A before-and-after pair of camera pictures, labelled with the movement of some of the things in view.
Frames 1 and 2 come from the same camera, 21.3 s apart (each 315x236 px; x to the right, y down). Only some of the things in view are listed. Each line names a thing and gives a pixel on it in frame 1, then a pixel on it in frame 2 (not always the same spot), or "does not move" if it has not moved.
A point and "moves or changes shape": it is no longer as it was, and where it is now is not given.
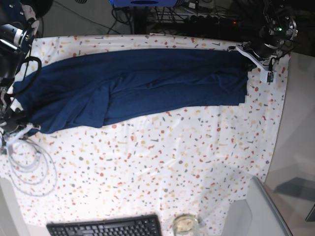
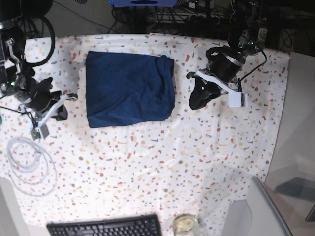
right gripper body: (266, 71) to (206, 90)
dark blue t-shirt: (94, 88) moves or changes shape
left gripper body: (28, 127) to (41, 131)
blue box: (143, 3) does not move
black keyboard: (146, 225) does not move
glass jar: (185, 224) does not move
